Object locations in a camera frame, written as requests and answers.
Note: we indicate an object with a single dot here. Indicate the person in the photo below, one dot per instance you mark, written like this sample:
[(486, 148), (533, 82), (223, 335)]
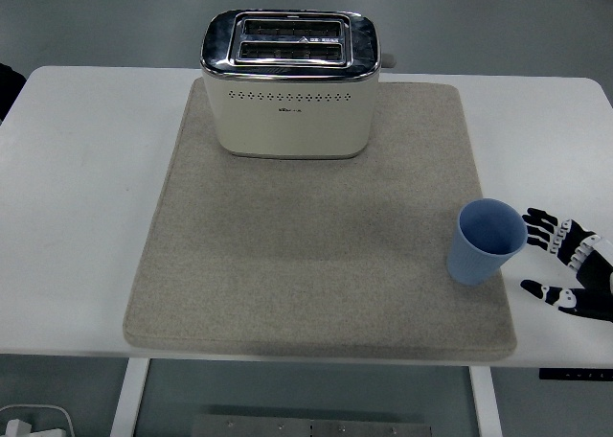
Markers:
[(9, 89)]

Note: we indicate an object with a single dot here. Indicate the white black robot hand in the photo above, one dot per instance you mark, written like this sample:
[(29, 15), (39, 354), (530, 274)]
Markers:
[(594, 274)]

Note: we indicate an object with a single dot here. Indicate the cream and chrome toaster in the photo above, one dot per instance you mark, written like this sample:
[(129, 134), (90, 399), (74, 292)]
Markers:
[(292, 121)]

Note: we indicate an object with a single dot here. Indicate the blue ribbed water cup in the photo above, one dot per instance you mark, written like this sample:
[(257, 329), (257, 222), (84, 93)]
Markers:
[(474, 259)]

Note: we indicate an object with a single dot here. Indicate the white table leg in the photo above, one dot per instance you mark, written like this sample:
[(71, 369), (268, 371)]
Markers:
[(486, 403), (128, 398)]

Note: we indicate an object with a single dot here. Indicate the black table control panel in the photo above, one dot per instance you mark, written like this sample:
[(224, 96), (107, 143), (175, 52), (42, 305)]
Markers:
[(574, 374)]

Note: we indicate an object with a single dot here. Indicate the beige felt table mat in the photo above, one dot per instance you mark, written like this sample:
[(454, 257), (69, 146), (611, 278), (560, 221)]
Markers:
[(297, 245)]

